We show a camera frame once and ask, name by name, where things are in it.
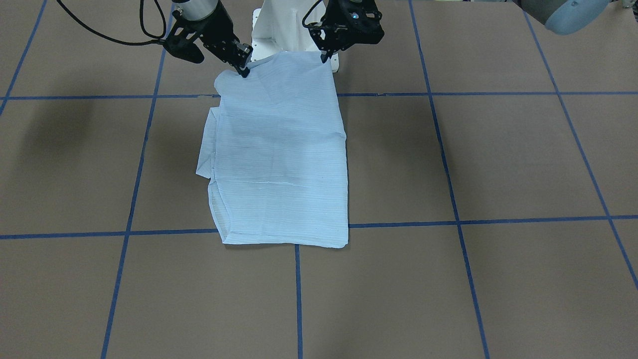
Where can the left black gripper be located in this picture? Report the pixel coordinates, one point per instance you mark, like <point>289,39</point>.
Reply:
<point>331,42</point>

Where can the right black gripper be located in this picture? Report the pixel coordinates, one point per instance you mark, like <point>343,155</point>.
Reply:
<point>217,31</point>

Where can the light blue button shirt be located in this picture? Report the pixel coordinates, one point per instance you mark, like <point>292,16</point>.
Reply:
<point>274,152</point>

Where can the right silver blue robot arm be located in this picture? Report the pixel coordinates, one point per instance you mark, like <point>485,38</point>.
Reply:
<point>206,21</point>

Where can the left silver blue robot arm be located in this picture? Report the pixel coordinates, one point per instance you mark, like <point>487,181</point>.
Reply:
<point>562,17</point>

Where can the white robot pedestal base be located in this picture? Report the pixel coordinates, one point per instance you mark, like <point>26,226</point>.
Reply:
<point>277,27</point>

